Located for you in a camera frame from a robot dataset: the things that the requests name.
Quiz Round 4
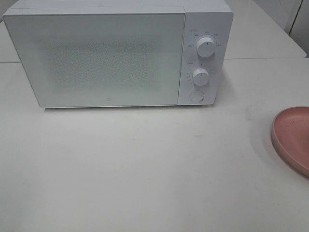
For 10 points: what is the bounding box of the pink round plate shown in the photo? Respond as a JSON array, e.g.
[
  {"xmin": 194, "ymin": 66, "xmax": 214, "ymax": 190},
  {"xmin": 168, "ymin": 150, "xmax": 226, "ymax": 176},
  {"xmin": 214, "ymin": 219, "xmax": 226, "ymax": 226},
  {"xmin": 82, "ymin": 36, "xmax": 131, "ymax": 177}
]
[{"xmin": 270, "ymin": 106, "xmax": 309, "ymax": 178}]

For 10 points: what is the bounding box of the white round door button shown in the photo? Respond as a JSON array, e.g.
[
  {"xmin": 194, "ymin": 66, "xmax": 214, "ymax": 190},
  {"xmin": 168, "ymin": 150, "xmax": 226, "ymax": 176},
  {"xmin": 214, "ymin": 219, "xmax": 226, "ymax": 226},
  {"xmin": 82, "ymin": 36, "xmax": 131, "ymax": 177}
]
[{"xmin": 189, "ymin": 90, "xmax": 204, "ymax": 102}]

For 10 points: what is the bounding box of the white lower microwave knob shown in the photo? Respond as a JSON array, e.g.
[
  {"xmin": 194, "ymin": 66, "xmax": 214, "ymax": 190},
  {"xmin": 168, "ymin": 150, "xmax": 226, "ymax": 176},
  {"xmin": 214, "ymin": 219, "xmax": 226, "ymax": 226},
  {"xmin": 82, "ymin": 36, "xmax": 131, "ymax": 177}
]
[{"xmin": 192, "ymin": 68, "xmax": 210, "ymax": 86}]

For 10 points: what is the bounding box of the white microwave oven body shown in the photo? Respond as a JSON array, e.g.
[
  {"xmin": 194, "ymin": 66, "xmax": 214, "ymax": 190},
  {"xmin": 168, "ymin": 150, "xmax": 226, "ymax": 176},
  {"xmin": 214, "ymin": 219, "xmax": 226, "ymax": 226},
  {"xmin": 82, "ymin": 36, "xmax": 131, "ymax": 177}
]
[{"xmin": 2, "ymin": 0, "xmax": 233, "ymax": 107}]

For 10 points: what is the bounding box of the white microwave knob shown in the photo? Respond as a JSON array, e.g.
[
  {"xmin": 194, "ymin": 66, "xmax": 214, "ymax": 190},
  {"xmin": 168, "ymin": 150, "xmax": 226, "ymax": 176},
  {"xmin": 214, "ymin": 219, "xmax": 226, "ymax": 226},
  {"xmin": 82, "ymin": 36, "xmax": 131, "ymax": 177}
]
[
  {"xmin": 192, "ymin": 68, "xmax": 210, "ymax": 86},
  {"xmin": 196, "ymin": 35, "xmax": 216, "ymax": 58}
]

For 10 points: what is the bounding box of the white upper microwave knob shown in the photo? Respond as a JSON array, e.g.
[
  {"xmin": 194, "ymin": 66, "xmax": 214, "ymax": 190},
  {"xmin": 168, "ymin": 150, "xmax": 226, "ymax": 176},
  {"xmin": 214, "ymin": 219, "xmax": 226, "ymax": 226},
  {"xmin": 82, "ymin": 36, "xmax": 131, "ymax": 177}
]
[{"xmin": 196, "ymin": 35, "xmax": 216, "ymax": 58}]

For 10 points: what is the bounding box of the white microwave door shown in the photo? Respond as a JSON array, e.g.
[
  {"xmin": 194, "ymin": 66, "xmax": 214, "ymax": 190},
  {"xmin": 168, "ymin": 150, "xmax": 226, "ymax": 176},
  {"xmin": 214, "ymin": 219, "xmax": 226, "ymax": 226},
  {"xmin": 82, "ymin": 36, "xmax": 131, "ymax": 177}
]
[{"xmin": 4, "ymin": 14, "xmax": 184, "ymax": 108}]

